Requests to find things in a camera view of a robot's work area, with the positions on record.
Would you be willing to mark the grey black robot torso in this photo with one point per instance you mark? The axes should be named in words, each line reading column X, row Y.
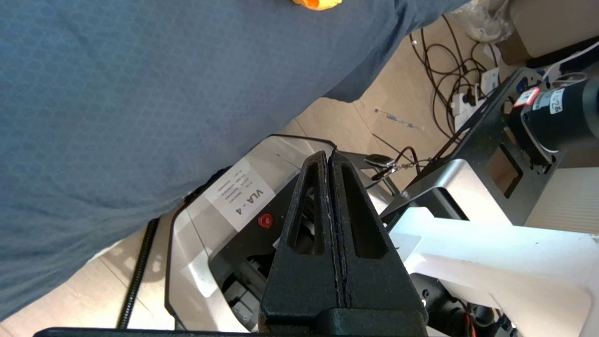
column 468, row 182

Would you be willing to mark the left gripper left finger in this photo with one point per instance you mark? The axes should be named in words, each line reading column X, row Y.
column 299, row 290

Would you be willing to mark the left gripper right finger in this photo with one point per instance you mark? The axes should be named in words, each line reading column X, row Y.
column 379, row 290

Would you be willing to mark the clear plastic bag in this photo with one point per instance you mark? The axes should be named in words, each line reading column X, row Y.
column 486, row 23

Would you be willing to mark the white power strip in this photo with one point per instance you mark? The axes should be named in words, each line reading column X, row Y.
column 465, row 105

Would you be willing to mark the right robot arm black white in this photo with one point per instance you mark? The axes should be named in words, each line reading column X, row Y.
column 491, row 262

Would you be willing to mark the yellow t-shirt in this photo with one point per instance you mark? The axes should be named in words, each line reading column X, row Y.
column 318, row 3

